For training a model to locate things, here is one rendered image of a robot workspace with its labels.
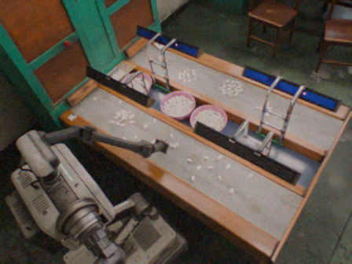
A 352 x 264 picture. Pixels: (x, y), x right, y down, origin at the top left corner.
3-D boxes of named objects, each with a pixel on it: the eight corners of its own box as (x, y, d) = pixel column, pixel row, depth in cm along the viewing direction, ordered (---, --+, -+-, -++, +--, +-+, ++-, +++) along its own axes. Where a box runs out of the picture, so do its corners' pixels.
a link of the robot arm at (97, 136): (81, 142, 179) (83, 126, 176) (85, 140, 184) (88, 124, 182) (148, 160, 174) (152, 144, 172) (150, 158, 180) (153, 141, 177)
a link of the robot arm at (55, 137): (74, 136, 186) (76, 121, 184) (93, 142, 183) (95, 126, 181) (20, 152, 144) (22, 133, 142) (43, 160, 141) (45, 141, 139)
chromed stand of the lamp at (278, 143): (280, 148, 200) (295, 105, 165) (254, 136, 209) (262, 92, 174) (292, 130, 208) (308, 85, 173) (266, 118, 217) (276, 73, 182)
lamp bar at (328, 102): (335, 113, 168) (339, 105, 162) (240, 76, 195) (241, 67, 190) (340, 104, 171) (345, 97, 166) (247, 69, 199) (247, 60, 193)
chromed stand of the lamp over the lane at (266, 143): (252, 192, 183) (261, 155, 148) (225, 177, 192) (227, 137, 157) (266, 170, 191) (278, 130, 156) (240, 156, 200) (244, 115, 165)
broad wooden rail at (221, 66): (336, 135, 212) (345, 119, 198) (150, 56, 292) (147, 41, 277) (342, 124, 217) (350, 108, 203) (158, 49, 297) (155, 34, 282)
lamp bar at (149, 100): (148, 109, 187) (146, 101, 181) (85, 75, 214) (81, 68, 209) (156, 101, 190) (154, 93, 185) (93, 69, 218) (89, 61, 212)
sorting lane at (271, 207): (280, 241, 160) (280, 240, 158) (71, 110, 239) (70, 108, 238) (302, 199, 172) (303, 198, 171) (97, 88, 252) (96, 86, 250)
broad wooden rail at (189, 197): (265, 266, 166) (270, 258, 151) (67, 130, 245) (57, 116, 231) (275, 248, 171) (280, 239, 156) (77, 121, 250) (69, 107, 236)
